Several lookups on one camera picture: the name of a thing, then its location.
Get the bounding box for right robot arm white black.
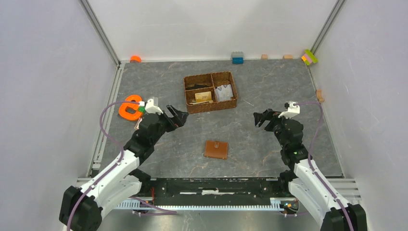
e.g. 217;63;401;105
254;109;368;231

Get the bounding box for brown wicker divided basket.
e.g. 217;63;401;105
183;71;238;114

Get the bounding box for black card in basket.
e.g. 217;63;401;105
185;84;209;90

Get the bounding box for brown leather card holder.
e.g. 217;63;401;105
204;141;229;160

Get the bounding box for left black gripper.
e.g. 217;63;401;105
151;104;189;144

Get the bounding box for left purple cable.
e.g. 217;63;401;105
66;101;178;231

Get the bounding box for wooden arch block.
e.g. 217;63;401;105
316;89;325;103

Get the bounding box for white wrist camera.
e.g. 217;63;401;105
278;101;300;119
139;97;163;115

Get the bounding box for gold card in basket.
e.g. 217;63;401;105
195;91;212;103

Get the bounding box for orange plastic letter toy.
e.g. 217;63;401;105
118;95;143;121

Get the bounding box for green toy block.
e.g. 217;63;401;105
138;106;145;114

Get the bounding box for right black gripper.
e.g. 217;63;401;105
253;108;293;149

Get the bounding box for blue grey toy brick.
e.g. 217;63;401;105
231;51;244;64

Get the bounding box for white cards in basket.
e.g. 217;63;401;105
215;84;234;102

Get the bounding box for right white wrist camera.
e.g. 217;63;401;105
278;101;300;119

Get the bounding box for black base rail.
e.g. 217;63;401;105
135;177;295;206

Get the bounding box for green pink yellow brick stack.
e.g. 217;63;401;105
301;50;318;66

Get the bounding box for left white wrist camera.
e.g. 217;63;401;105
139;97;163;115

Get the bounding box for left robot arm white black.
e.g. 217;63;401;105
59;105;189;231

